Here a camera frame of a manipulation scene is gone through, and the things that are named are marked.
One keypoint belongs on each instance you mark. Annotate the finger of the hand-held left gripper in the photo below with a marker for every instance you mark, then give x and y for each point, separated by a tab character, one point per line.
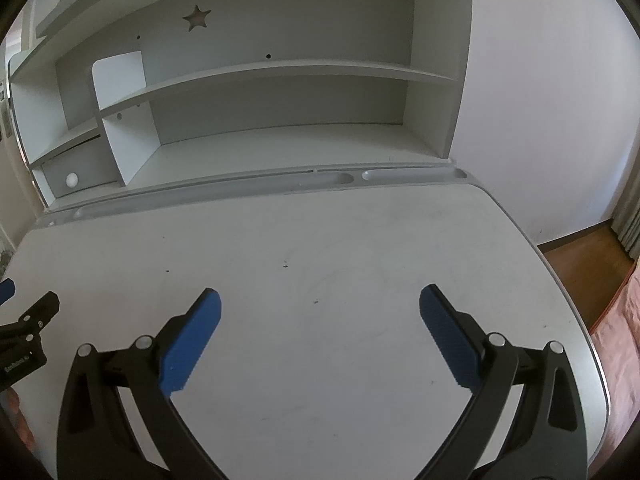
37	310
6	291

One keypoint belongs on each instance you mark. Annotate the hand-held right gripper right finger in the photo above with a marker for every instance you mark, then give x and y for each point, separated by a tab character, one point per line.
450	340

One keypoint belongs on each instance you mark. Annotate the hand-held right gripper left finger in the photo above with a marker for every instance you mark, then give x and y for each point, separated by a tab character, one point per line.
192	340

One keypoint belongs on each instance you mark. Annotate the white drawer knob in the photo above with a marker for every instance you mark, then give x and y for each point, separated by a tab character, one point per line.
72	179

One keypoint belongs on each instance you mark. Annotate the grey drawer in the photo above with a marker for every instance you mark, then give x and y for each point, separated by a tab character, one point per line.
95	167

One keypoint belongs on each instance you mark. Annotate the pink blanket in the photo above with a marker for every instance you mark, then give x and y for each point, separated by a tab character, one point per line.
620	340

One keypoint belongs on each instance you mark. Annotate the light curtain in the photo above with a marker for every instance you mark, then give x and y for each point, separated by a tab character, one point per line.
627	230

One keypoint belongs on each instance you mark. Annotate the white shelf unit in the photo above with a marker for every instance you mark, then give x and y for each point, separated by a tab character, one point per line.
280	35

